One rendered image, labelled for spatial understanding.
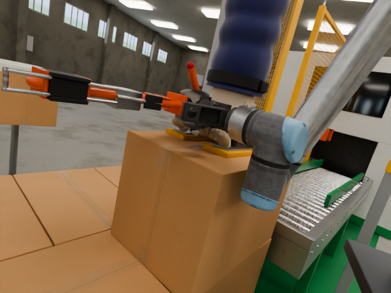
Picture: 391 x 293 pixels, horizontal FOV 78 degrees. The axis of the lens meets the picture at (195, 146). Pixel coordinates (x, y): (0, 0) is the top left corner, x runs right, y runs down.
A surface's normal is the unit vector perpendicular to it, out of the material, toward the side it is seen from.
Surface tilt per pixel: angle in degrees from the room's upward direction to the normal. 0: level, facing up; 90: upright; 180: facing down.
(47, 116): 90
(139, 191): 90
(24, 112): 90
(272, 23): 71
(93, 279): 0
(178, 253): 90
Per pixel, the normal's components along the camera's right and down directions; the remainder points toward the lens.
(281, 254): -0.66, 0.01
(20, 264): 0.22, -0.95
